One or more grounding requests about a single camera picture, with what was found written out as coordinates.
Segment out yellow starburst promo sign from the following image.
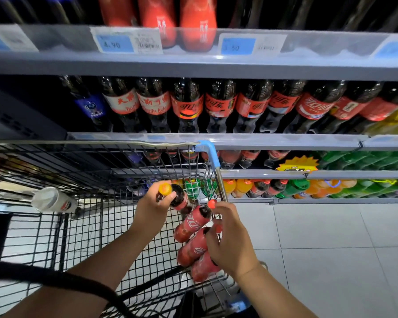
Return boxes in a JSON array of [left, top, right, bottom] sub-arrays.
[[275, 154, 321, 174]]

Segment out black wire shopping cart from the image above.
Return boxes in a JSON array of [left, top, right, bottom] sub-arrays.
[[0, 139, 253, 318]]

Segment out person's left forearm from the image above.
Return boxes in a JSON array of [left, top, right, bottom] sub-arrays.
[[3, 225, 161, 318]]

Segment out white paper cup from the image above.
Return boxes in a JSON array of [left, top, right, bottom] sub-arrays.
[[31, 186, 79, 215]]

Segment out dark cola bottle yellow cap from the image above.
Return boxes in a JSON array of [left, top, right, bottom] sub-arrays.
[[158, 182, 193, 215]]

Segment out person's right forearm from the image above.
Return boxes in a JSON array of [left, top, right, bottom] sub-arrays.
[[235, 261, 319, 318]]

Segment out grey store shelving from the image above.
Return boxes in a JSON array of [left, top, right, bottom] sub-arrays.
[[0, 0, 398, 204]]

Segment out row of yellow drink bottles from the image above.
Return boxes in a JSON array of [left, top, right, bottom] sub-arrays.
[[368, 102, 398, 135]]

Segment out dark cola bottle blue label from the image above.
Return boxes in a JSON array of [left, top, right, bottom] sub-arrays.
[[43, 0, 87, 24]]

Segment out person's left hand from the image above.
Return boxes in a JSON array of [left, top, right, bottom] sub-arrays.
[[131, 182, 179, 242]]

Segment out red cola bottle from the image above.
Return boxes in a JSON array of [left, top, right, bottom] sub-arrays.
[[137, 0, 179, 49], [96, 0, 137, 27], [179, 0, 218, 52]]

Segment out person's right hand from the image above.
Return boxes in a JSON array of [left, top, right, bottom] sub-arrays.
[[204, 202, 261, 282]]

